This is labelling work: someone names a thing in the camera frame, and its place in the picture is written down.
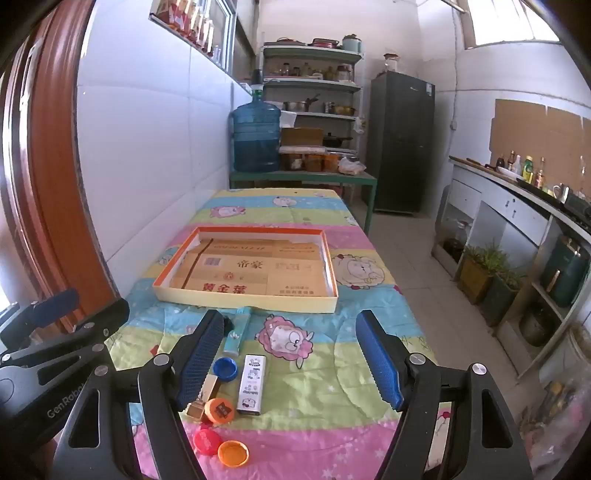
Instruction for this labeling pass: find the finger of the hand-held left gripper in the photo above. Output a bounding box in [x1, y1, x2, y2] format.
[0, 298, 130, 388]
[0, 289, 79, 352]

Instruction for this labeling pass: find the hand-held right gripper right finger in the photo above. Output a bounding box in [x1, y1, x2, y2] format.
[355, 309, 534, 480]

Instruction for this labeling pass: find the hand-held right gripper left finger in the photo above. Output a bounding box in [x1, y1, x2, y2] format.
[52, 309, 225, 480]

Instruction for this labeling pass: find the blue bottle cap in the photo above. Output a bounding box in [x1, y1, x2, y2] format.
[212, 357, 239, 380]

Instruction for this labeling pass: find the gold lighter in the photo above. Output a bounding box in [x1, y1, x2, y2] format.
[186, 374, 220, 422]

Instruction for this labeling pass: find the teal rectangular case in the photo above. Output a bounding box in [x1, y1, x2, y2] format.
[225, 308, 254, 355]

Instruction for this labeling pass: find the orange cap with dark label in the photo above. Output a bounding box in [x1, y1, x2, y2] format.
[204, 398, 235, 425]

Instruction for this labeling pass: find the white printed tin case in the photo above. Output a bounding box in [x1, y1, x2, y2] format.
[236, 353, 269, 415]

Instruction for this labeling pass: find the shallow orange-rimmed cardboard box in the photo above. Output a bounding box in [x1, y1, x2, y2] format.
[151, 225, 340, 315]

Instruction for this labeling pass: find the plain orange bottle cap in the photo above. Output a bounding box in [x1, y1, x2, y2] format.
[217, 440, 250, 467]

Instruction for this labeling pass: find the cartoon printed blanket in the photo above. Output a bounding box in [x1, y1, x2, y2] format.
[104, 187, 453, 480]

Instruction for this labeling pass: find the plant in yellow pot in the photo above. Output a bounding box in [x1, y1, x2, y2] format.
[457, 244, 497, 305]

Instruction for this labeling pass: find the plant in green pot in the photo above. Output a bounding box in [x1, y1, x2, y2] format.
[482, 268, 525, 326]

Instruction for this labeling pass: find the dark glass jug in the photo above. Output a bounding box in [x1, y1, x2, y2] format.
[443, 220, 472, 264]

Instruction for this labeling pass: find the dark cooking pot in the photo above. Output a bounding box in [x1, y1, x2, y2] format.
[519, 307, 559, 347]

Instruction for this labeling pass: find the white plastic bag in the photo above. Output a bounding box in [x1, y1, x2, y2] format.
[338, 156, 368, 176]

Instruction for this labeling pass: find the green table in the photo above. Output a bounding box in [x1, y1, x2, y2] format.
[229, 170, 378, 234]

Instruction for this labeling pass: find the white kitchen counter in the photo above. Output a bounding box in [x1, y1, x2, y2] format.
[431, 157, 591, 384]

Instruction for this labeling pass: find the dark green appliance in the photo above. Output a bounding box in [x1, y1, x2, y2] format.
[540, 234, 591, 309]

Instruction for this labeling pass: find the dark refrigerator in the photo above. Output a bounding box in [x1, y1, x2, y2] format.
[368, 71, 436, 215]

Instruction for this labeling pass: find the blue water jug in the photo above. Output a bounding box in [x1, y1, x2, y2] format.
[231, 69, 282, 174]

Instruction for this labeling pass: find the brown cardboard box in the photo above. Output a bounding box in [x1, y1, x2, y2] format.
[281, 127, 325, 148]

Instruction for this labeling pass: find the row of spice jars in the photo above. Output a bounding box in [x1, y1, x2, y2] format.
[268, 61, 354, 83]

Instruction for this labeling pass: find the row of red packets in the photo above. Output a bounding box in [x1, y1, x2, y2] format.
[154, 0, 215, 49]

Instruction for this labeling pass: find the white shelf rack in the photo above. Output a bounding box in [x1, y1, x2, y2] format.
[259, 41, 365, 153]

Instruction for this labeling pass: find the small sliding window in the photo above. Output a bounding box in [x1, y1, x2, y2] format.
[148, 0, 238, 75]

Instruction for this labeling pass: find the large bright window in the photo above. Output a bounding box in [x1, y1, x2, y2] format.
[464, 0, 561, 49]

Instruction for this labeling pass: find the brown wooden door frame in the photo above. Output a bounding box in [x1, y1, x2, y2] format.
[0, 0, 116, 324]

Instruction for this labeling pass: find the cardboard wall panel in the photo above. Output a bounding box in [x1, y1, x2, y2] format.
[489, 99, 591, 185]

